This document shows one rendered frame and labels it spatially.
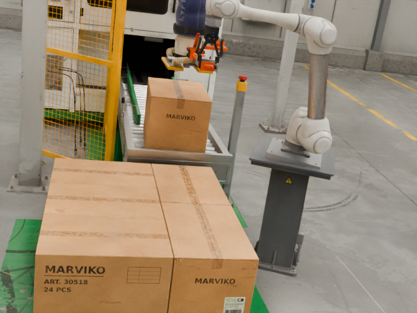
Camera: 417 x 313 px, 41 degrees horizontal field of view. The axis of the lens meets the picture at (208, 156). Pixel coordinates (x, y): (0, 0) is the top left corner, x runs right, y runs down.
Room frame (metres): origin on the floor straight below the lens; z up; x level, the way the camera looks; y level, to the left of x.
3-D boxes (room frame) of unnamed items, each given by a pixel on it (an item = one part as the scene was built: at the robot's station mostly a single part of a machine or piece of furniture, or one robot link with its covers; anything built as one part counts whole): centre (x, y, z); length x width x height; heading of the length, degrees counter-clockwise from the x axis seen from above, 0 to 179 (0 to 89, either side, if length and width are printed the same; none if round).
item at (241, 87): (4.20, -0.17, 0.50); 0.07 x 0.07 x 1.00; 13
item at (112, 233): (2.80, 0.32, 0.34); 1.20 x 1.00 x 0.40; 13
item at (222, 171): (3.53, 0.18, 0.48); 0.70 x 0.03 x 0.15; 103
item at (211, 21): (3.10, 0.07, 1.51); 0.09 x 0.09 x 0.06
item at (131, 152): (3.53, 0.18, 0.58); 0.70 x 0.03 x 0.06; 103
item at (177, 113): (3.88, 0.27, 0.75); 0.60 x 0.40 x 0.40; 10
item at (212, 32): (3.10, 0.07, 1.44); 0.08 x 0.07 x 0.09; 103
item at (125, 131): (4.60, 0.76, 0.50); 2.31 x 0.05 x 0.19; 13
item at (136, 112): (4.95, 0.79, 0.60); 1.60 x 0.10 x 0.09; 13
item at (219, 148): (4.74, 0.13, 0.50); 2.31 x 0.05 x 0.19; 13
